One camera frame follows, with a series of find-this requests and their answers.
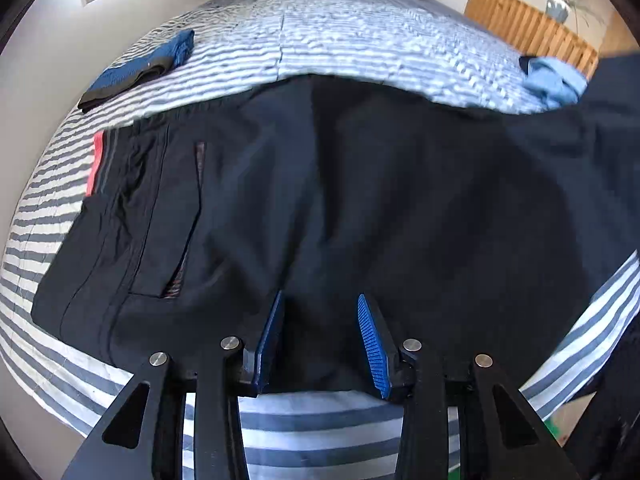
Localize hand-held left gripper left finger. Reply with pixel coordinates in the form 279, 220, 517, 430
62, 291, 287, 480

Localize navy blue pants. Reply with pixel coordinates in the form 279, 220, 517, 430
30, 52, 640, 397

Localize person's dark clothing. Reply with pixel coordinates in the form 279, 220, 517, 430
562, 310, 640, 480

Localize potted plant in grey pot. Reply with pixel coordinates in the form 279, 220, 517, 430
534, 0, 606, 36

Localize light blue denim jeans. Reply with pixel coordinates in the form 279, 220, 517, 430
525, 57, 590, 110

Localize wooden slatted cabinet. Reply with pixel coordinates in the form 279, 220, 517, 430
464, 0, 600, 78

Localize blue white striped bed sheet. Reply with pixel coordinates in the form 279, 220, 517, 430
0, 0, 640, 480

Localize folded blue and black cloth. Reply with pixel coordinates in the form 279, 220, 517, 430
77, 29, 196, 114

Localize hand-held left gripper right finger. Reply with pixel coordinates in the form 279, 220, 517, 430
356, 293, 581, 480

